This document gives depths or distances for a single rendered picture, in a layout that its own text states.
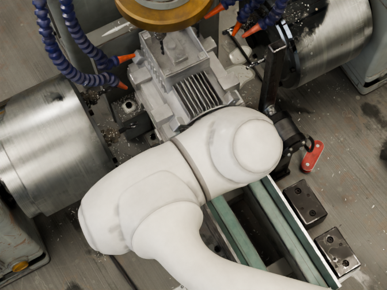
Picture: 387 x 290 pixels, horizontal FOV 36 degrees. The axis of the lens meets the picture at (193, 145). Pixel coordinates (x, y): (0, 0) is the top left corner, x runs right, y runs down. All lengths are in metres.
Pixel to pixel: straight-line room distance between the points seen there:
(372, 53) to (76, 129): 0.70
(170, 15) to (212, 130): 0.29
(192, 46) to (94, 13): 0.24
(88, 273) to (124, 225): 0.65
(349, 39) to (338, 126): 0.30
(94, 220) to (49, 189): 0.39
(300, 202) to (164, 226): 0.67
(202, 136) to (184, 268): 0.18
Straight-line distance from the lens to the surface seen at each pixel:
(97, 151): 1.14
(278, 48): 1.08
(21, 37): 1.70
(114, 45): 1.24
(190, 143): 0.79
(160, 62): 1.22
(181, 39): 1.25
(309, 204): 1.38
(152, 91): 1.25
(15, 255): 1.32
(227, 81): 1.24
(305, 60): 1.25
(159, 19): 1.01
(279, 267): 1.35
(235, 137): 0.75
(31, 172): 1.14
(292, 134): 1.23
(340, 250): 1.36
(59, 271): 1.42
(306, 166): 1.45
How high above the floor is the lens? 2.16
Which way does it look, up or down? 67 degrees down
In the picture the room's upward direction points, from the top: 4 degrees counter-clockwise
